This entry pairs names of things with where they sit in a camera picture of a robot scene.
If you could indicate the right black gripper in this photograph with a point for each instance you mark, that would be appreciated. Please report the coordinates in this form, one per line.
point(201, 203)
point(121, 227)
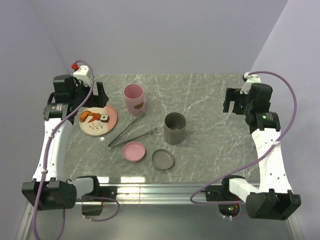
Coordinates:
point(233, 94)

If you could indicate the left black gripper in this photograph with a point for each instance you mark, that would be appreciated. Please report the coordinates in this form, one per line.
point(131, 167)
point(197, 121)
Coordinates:
point(98, 101)

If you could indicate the orange chicken wing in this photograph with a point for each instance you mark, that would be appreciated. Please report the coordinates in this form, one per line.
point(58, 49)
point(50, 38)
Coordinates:
point(85, 114)

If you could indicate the sushi roll piece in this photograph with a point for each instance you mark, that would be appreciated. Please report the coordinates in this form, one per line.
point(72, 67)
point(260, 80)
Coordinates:
point(104, 118)

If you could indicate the metal tongs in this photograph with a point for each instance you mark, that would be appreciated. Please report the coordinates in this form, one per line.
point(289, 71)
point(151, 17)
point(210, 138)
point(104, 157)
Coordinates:
point(125, 137)

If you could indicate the pink container lid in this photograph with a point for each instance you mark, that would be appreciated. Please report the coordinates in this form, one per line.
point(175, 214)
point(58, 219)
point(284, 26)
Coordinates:
point(134, 151)

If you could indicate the grey cylindrical container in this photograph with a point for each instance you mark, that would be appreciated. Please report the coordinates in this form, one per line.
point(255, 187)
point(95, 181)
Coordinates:
point(174, 128)

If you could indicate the grey container lid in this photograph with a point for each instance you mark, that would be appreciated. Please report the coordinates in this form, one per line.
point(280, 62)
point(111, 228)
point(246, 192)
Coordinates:
point(162, 159)

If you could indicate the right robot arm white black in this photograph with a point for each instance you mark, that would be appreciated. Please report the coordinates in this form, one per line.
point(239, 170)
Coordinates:
point(274, 199)

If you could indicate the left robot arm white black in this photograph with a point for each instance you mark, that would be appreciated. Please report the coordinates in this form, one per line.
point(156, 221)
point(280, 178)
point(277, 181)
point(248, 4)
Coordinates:
point(49, 188)

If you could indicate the pink floral plate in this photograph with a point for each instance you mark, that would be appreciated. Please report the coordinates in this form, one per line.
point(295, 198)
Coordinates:
point(96, 121)

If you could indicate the pink cylindrical container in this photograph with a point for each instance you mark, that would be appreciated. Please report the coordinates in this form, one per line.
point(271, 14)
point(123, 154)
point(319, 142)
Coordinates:
point(134, 99)

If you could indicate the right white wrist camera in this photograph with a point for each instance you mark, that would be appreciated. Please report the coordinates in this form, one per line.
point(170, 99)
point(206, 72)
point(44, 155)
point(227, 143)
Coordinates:
point(249, 79)

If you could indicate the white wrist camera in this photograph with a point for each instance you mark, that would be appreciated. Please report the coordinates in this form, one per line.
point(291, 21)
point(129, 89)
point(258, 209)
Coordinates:
point(82, 73)
point(249, 79)

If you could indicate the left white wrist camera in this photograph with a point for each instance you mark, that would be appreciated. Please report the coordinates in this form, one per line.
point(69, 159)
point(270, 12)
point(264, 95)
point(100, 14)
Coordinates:
point(82, 73)

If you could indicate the aluminium rail frame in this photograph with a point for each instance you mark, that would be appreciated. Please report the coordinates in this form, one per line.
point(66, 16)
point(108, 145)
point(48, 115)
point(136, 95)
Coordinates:
point(174, 193)

